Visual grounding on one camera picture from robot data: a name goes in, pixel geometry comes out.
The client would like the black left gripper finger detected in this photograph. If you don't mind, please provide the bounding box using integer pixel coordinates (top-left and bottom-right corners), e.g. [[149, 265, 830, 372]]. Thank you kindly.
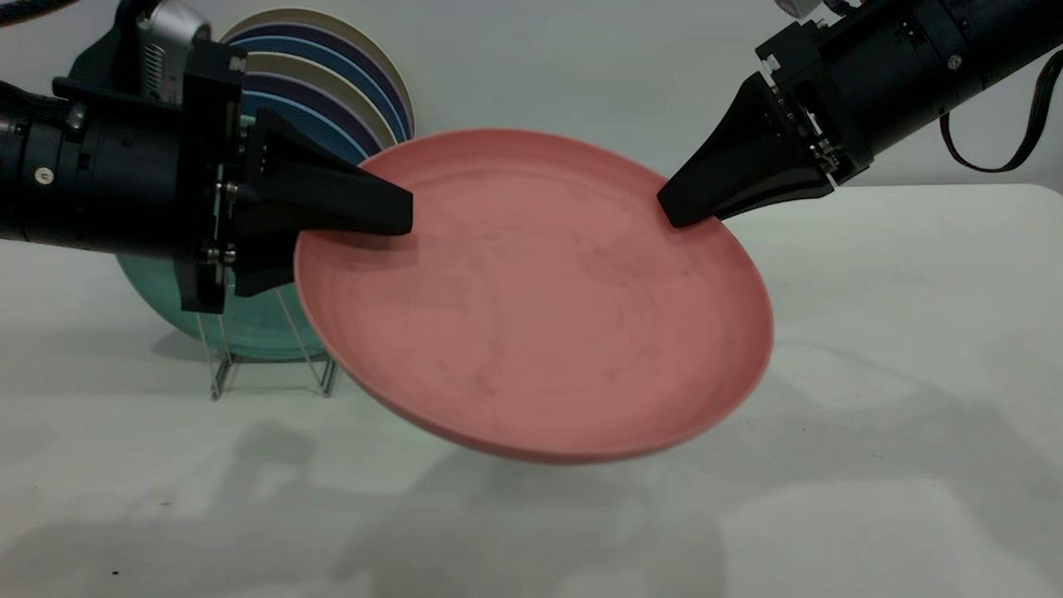
[[235, 233, 298, 297], [237, 108, 414, 243]]

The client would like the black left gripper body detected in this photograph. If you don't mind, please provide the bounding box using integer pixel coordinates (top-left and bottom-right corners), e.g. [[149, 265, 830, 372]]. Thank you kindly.
[[79, 42, 250, 315]]

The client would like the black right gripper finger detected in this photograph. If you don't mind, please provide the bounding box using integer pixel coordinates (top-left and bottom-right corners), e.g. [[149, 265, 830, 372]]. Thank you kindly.
[[656, 73, 835, 229]]

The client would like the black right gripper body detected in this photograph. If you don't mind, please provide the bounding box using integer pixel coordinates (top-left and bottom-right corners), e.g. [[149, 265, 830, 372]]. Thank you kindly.
[[754, 0, 948, 185]]

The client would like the pink plate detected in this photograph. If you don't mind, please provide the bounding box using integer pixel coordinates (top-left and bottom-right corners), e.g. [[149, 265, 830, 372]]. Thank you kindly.
[[293, 127, 775, 464]]

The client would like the green plate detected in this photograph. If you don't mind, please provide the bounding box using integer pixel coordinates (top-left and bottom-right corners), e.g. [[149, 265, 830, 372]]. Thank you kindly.
[[116, 253, 331, 361]]

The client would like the blue plate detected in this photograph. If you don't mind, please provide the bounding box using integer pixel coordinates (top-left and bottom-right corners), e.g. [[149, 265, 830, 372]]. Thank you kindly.
[[241, 91, 372, 164], [223, 36, 410, 144]]

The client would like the dark purple plate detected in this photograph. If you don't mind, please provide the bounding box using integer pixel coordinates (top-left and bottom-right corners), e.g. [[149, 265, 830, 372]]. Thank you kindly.
[[221, 22, 414, 142], [243, 73, 385, 157]]

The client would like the beige plate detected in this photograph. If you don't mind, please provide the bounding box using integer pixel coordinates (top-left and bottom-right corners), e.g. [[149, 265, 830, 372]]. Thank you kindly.
[[218, 9, 416, 138], [245, 53, 399, 149]]

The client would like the metal wire plate rack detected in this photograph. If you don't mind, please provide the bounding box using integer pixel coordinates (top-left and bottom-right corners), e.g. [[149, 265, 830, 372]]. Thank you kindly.
[[195, 287, 341, 402]]

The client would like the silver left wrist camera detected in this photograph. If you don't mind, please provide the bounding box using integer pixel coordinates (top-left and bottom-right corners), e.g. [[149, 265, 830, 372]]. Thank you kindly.
[[137, 0, 213, 105]]

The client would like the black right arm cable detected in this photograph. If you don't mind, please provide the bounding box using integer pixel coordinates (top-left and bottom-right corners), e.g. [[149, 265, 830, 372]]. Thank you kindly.
[[940, 56, 1063, 174]]

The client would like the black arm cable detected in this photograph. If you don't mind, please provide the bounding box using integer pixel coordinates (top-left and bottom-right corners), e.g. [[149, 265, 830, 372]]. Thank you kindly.
[[940, 56, 1063, 174], [0, 0, 80, 26]]

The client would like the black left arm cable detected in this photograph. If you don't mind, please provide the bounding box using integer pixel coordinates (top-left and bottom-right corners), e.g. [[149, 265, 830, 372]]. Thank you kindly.
[[0, 0, 80, 26]]

